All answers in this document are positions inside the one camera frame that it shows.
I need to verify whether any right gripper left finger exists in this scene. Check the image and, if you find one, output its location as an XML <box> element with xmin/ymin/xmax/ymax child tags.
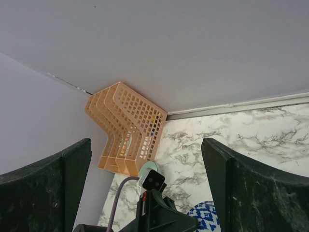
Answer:
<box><xmin>0</xmin><ymin>138</ymin><xmax>92</xmax><ymax>232</ymax></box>

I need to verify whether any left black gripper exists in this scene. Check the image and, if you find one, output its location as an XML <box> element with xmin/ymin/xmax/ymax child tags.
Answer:
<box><xmin>74</xmin><ymin>189</ymin><xmax>198</xmax><ymax>232</ymax></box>

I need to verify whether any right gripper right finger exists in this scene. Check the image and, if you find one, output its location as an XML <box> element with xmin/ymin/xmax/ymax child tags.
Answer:
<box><xmin>201</xmin><ymin>138</ymin><xmax>309</xmax><ymax>232</ymax></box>

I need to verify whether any red patterned bowl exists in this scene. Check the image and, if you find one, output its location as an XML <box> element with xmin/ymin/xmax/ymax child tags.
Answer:
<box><xmin>187</xmin><ymin>201</ymin><xmax>221</xmax><ymax>232</ymax></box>

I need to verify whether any light teal bowl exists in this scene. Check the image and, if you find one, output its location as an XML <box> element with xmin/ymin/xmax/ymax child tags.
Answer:
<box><xmin>138</xmin><ymin>161</ymin><xmax>162</xmax><ymax>177</ymax></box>

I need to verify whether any orange plastic file organizer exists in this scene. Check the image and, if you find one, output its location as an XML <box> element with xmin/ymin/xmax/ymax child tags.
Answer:
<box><xmin>84</xmin><ymin>82</ymin><xmax>167</xmax><ymax>176</ymax></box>

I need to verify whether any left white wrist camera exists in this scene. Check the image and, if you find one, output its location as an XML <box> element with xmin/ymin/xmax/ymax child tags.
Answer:
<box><xmin>137</xmin><ymin>168</ymin><xmax>166</xmax><ymax>196</ymax></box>

